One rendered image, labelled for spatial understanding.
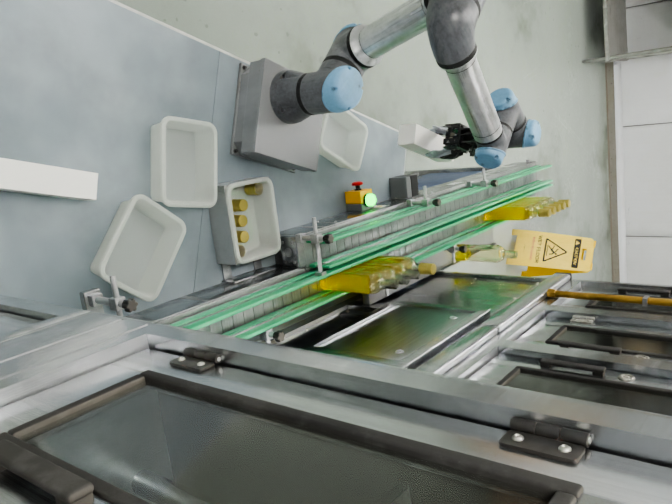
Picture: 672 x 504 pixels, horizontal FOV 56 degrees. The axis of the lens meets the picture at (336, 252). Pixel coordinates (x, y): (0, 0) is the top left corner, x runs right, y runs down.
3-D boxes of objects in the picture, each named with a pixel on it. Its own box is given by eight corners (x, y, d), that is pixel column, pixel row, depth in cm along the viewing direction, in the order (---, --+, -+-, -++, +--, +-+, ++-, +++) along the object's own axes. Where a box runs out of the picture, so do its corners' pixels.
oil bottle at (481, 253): (452, 260, 256) (514, 263, 240) (450, 247, 255) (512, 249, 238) (459, 256, 260) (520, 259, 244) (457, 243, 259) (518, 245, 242)
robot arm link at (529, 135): (536, 110, 174) (545, 131, 180) (498, 114, 181) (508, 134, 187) (528, 132, 171) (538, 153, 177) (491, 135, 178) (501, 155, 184)
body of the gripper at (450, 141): (442, 123, 189) (479, 119, 182) (456, 130, 196) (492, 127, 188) (440, 148, 189) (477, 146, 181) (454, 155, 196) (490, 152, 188)
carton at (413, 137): (399, 125, 193) (416, 123, 189) (439, 144, 212) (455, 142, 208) (397, 145, 193) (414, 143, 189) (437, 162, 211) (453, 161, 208)
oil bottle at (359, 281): (320, 289, 194) (377, 295, 180) (318, 272, 193) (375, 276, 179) (332, 284, 198) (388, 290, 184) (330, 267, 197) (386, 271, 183)
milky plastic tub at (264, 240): (217, 264, 178) (238, 266, 173) (205, 185, 174) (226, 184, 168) (262, 250, 191) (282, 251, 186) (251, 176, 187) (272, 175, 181)
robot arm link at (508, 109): (505, 114, 163) (519, 142, 171) (516, 82, 168) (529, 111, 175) (477, 117, 168) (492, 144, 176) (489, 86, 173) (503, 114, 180)
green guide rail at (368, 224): (306, 243, 187) (326, 244, 182) (305, 239, 187) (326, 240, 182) (536, 167, 318) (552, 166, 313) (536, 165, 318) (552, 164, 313)
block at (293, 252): (281, 267, 190) (298, 268, 185) (277, 236, 188) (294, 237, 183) (289, 264, 192) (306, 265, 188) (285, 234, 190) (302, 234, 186)
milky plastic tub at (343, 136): (339, 174, 221) (359, 173, 216) (298, 147, 205) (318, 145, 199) (350, 129, 225) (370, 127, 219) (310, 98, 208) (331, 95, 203)
